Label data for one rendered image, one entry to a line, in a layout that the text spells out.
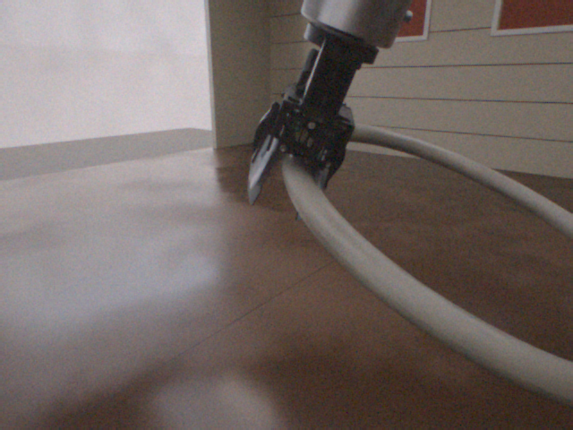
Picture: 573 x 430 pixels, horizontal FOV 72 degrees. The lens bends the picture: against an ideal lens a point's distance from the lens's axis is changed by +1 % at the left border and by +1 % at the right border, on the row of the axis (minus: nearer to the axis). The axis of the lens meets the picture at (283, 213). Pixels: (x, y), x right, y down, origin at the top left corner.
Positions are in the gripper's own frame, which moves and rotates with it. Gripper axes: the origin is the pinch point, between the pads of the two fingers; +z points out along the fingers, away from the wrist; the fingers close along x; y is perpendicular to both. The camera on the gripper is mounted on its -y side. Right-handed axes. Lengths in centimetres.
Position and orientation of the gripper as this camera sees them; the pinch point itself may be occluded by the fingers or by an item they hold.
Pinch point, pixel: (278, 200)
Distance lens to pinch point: 48.3
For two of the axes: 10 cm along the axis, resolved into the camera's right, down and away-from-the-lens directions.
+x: 9.4, 3.2, 1.0
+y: -0.8, 5.1, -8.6
